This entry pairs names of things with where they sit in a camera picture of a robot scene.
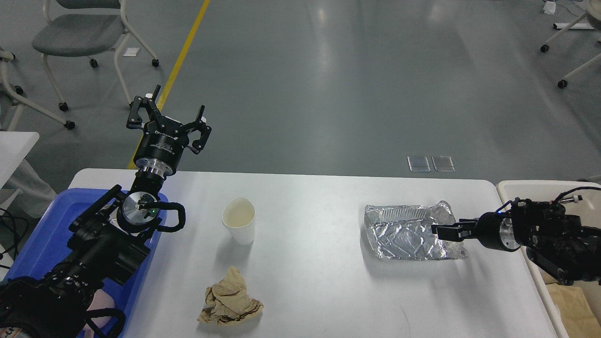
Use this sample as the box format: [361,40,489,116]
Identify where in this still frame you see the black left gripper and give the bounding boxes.
[126,85,212,178]

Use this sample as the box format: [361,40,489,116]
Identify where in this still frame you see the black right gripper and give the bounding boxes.
[431,212,520,252]

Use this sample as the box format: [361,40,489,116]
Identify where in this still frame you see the aluminium foil tray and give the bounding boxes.
[363,200,469,261]

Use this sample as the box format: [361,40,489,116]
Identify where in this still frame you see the white paper cup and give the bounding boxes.
[222,197,256,246]

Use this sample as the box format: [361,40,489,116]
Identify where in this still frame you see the brown paper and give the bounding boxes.
[540,271,601,338]
[197,266,264,326]

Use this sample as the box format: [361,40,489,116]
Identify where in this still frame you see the pink mug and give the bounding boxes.
[87,289,115,329]

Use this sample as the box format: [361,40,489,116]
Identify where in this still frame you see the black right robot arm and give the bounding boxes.
[431,188,601,286]

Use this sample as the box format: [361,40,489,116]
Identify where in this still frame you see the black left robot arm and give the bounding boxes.
[1,85,212,338]

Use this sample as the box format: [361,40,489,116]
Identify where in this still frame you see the clear floor plate right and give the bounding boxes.
[431,155,455,172]

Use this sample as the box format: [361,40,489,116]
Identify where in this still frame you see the clear floor plate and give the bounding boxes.
[431,155,455,172]
[407,155,431,172]

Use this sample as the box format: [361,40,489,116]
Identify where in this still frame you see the clear floor plate left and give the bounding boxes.
[407,155,431,172]

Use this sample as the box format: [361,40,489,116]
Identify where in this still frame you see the grey office chair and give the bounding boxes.
[31,0,160,112]

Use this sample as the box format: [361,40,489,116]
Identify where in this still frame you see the white plastic bin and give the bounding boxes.
[496,180,601,338]

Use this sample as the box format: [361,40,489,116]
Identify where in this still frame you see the brown paper in bin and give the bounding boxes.
[540,271,601,338]

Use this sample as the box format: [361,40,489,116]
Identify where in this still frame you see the white side table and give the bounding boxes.
[0,131,39,187]

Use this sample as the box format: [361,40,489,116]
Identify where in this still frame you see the blue plastic tray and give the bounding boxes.
[4,188,161,320]

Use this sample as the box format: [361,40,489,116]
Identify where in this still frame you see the white chair base right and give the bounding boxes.
[539,0,601,89]

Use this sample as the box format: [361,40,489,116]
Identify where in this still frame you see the white chair frame left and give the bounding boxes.
[0,49,76,132]

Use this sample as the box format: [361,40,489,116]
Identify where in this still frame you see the black cables on floor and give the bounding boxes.
[0,209,28,270]

